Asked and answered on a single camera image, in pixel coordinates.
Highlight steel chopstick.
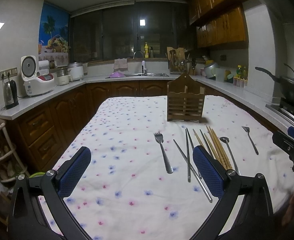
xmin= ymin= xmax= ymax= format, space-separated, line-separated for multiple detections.
xmin=185 ymin=131 xmax=191 ymax=183
xmin=173 ymin=139 xmax=213 ymax=203
xmin=186 ymin=128 xmax=202 ymax=179

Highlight kitchen sink faucet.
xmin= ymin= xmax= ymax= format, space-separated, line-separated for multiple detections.
xmin=133 ymin=50 xmax=148 ymax=75

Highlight gas stove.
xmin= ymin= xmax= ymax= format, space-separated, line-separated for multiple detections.
xmin=266 ymin=98 xmax=294 ymax=126

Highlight small steel fork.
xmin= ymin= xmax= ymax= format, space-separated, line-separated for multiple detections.
xmin=242 ymin=126 xmax=259 ymax=155

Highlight black wok with lid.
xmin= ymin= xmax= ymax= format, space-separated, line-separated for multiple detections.
xmin=255 ymin=63 xmax=294 ymax=102

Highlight white storage shelf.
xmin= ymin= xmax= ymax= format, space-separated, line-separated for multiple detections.
xmin=0 ymin=119 xmax=28 ymax=225

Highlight steel spoon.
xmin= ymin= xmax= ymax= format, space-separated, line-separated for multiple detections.
xmin=220 ymin=137 xmax=240 ymax=175

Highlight yellow oil bottle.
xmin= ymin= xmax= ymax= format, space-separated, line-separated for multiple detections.
xmin=236 ymin=65 xmax=243 ymax=79

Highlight lower wooden cabinets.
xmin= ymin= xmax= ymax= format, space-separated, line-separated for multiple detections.
xmin=8 ymin=80 xmax=168 ymax=171

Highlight wooden cabinets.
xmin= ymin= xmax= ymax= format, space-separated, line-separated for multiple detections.
xmin=8 ymin=80 xmax=168 ymax=171
xmin=186 ymin=0 xmax=248 ymax=50

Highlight silver pot on counter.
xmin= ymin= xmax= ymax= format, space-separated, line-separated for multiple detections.
xmin=204 ymin=61 xmax=219 ymax=79

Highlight floral white tablecloth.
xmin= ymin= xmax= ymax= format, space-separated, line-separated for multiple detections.
xmin=38 ymin=95 xmax=294 ymax=240

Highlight wooden utensil holder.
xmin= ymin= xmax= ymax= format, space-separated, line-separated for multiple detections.
xmin=167 ymin=73 xmax=206 ymax=122

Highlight large steel fork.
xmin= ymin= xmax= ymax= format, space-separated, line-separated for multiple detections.
xmin=154 ymin=132 xmax=173 ymax=174

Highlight steel electric kettle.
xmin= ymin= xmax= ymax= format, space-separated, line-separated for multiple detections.
xmin=3 ymin=80 xmax=19 ymax=109

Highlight white rice cooker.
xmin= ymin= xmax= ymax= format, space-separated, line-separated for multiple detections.
xmin=20 ymin=55 xmax=56 ymax=96

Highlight countertop utensil rack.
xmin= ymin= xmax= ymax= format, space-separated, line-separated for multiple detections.
xmin=165 ymin=47 xmax=188 ymax=74

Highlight small white cooker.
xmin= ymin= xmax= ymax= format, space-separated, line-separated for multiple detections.
xmin=57 ymin=68 xmax=70 ymax=86

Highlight upper wooden cabinets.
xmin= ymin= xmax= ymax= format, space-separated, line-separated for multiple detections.
xmin=186 ymin=0 xmax=248 ymax=50

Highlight white pot with lid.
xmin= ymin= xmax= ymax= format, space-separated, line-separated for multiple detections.
xmin=67 ymin=62 xmax=84 ymax=82

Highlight purple basin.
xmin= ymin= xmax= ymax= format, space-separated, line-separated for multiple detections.
xmin=109 ymin=72 xmax=125 ymax=78

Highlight yellow detergent bottle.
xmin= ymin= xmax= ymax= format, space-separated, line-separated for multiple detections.
xmin=144 ymin=42 xmax=149 ymax=59

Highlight fruit poster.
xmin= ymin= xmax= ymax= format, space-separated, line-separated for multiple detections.
xmin=38 ymin=3 xmax=70 ymax=67

